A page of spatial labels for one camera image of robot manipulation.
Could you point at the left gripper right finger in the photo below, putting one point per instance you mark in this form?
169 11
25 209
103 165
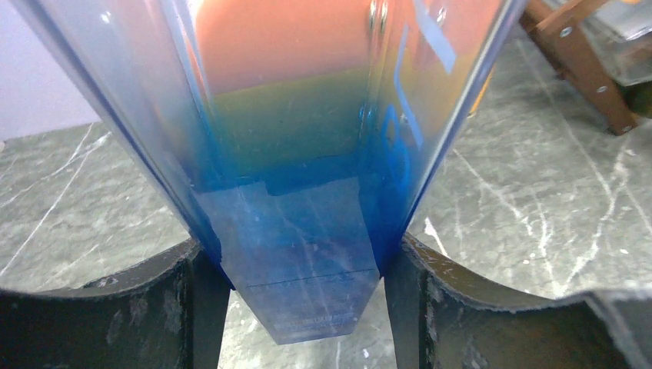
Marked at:
444 315

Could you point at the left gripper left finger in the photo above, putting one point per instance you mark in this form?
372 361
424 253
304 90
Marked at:
167 311

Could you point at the blue square bottle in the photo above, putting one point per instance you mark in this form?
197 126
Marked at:
294 139

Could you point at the clear square bottle black cap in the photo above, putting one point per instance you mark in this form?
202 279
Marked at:
616 36

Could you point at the brown wooden wine rack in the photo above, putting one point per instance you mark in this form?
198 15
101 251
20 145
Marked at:
620 105

